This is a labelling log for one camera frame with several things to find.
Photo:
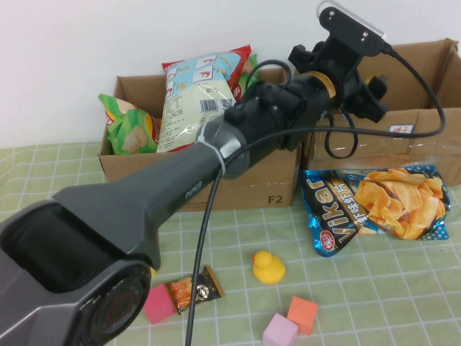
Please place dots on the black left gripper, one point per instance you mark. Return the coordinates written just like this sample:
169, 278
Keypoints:
342, 83

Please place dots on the blue Vikar shrimp chips bag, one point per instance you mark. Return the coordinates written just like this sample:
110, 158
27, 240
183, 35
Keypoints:
378, 205

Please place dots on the small black snack packet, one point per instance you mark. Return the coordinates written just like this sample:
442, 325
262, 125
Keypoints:
209, 288

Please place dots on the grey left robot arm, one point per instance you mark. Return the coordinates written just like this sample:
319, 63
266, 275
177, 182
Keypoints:
126, 202

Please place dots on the large white red snack bag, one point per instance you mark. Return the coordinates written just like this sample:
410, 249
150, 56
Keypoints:
187, 108

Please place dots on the white sticker label red writing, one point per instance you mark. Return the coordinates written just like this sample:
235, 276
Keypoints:
401, 129

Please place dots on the plain taped cardboard box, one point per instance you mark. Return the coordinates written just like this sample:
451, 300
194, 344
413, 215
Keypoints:
396, 158

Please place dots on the green striped chips bag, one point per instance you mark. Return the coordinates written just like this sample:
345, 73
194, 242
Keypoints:
248, 72

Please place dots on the cardboard box with F2 print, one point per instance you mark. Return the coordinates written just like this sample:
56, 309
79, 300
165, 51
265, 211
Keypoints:
259, 187

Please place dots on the green checked tablecloth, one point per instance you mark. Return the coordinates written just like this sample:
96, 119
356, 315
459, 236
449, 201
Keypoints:
360, 288

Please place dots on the yellow rubber duck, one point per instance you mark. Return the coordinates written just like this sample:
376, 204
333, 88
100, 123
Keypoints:
268, 270

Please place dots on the orange foam cube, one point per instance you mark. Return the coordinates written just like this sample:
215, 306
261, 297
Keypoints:
302, 313

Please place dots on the green potato chips bag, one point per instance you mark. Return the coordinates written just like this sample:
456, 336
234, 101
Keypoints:
126, 133

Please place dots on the pink foam cube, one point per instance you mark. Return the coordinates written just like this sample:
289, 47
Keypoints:
279, 329

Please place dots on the red foam cube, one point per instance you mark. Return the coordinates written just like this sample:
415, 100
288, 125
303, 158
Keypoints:
158, 304

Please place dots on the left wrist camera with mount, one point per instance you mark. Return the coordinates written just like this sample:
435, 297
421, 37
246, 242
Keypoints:
345, 29

